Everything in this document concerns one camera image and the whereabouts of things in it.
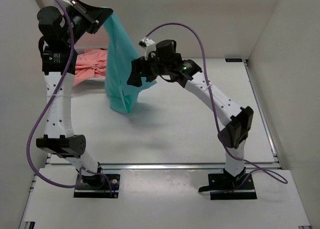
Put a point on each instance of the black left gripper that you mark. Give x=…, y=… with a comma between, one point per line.
x=97, y=14

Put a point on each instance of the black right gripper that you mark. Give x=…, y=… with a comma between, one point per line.
x=141, y=66

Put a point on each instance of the teal t shirt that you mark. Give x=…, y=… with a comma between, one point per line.
x=120, y=54

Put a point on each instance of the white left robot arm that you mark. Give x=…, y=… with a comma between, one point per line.
x=59, y=68

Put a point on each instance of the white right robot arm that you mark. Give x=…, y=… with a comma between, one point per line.
x=236, y=120

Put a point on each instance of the white plastic basket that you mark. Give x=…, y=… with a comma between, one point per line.
x=90, y=80

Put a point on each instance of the salmon pink t shirt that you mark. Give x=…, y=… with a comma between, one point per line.
x=90, y=66

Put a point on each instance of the blue label sticker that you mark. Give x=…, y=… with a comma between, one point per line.
x=233, y=60

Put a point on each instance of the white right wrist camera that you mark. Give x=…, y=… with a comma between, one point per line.
x=148, y=45

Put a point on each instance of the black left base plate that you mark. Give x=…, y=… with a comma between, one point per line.
x=98, y=187

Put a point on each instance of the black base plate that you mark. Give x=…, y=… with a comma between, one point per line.
x=220, y=187
x=98, y=187

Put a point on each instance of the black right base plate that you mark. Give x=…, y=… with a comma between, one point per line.
x=220, y=187

